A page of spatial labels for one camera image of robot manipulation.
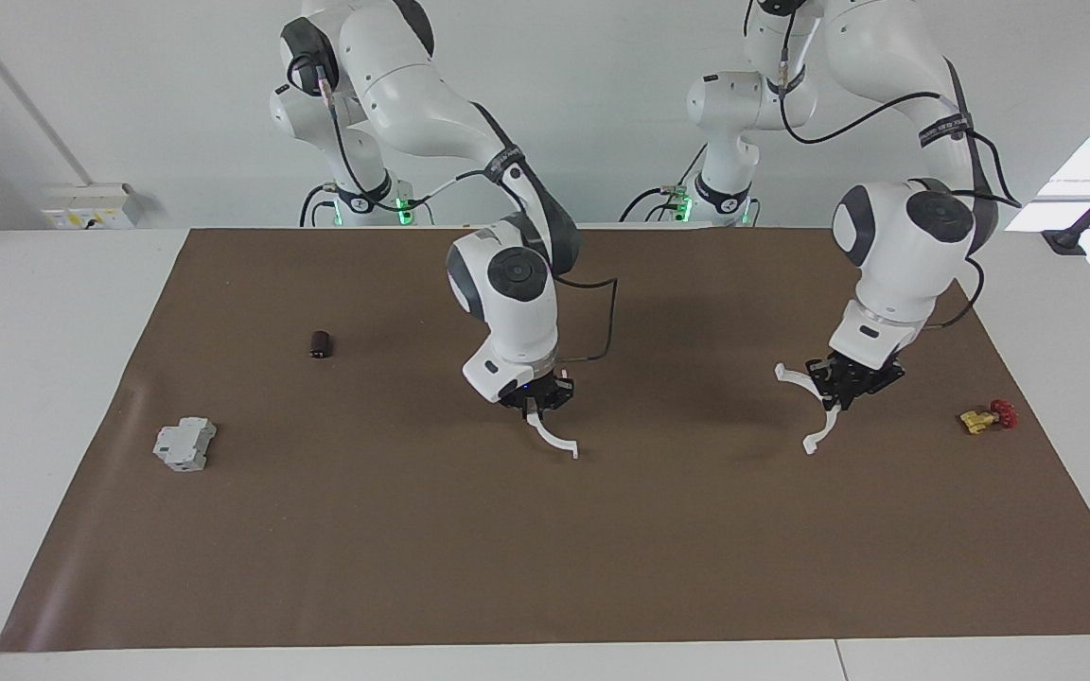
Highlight white half pipe clamp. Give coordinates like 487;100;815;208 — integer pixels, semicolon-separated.
774;362;845;456
523;397;581;462

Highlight brown table mat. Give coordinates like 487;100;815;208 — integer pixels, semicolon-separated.
0;225;1090;654

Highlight grey circuit breaker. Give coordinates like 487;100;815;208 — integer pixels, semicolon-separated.
152;417;218;473

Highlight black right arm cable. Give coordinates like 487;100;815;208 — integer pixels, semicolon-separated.
285;52;621;366

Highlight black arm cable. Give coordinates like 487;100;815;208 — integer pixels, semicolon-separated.
285;52;621;366
776;8;1025;332

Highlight brass valve red handle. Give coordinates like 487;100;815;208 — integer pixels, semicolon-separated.
958;398;1019;436

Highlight black left base cables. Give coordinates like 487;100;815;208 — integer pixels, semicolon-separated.
619;142;709;224

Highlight black base cables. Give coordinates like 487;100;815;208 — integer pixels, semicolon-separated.
299;183;436;229
619;142;709;224

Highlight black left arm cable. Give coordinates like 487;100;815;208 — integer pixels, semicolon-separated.
776;8;1025;332

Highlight black right base cables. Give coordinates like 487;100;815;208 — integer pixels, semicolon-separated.
299;183;436;229

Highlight white wall socket box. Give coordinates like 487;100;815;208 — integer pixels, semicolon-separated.
42;183;144;231

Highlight white wall cable duct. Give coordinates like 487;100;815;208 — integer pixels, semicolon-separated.
0;0;97;187

